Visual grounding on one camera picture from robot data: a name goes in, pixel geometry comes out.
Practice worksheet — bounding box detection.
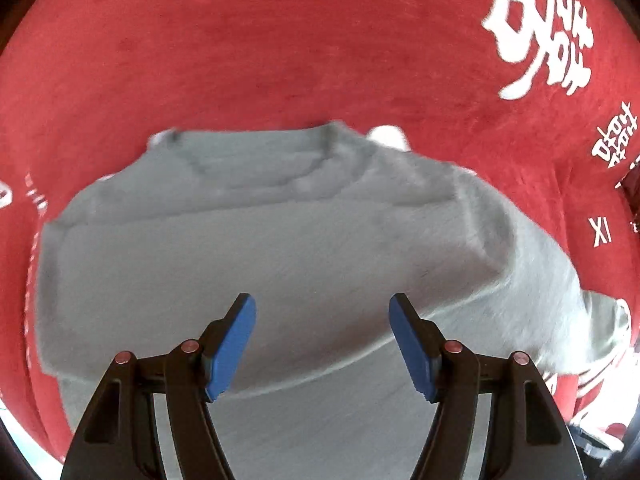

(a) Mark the grey knitted sweater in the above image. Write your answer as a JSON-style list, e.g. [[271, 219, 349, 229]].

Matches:
[[36, 121, 635, 480]]

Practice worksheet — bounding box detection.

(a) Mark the red blanket with white print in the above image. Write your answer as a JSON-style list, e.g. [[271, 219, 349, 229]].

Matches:
[[0, 0, 640, 466]]

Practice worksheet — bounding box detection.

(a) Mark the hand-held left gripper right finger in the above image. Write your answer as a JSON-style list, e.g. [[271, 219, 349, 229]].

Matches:
[[388, 293, 587, 480]]

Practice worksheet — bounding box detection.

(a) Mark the dark object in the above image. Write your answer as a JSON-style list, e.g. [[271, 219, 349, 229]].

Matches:
[[569, 422, 627, 467]]

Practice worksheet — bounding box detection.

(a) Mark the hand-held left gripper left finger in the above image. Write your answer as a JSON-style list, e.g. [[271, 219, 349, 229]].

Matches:
[[60, 293, 258, 480]]

